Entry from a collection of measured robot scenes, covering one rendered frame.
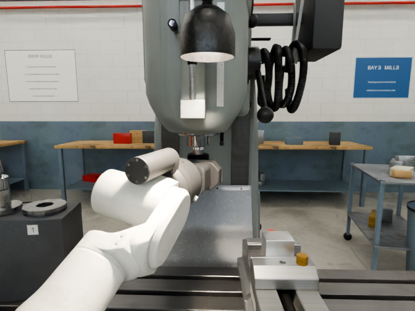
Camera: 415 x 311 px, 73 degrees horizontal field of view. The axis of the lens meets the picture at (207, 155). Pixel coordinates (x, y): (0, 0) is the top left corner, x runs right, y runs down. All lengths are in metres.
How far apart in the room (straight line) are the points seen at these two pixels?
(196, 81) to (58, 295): 0.34
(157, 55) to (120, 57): 4.61
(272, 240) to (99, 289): 0.41
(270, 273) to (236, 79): 0.37
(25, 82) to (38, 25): 0.96
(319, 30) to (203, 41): 0.55
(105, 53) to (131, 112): 1.04
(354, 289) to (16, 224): 0.77
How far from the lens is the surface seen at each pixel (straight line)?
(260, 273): 0.61
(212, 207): 0.98
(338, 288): 0.80
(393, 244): 2.78
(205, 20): 0.36
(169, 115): 0.51
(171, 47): 0.52
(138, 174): 0.36
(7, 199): 0.79
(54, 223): 0.70
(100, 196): 0.40
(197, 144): 0.57
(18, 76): 5.86
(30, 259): 0.75
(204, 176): 0.51
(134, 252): 0.32
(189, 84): 0.47
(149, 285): 0.76
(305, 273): 0.63
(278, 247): 0.65
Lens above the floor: 1.35
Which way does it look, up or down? 9 degrees down
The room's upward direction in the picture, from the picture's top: straight up
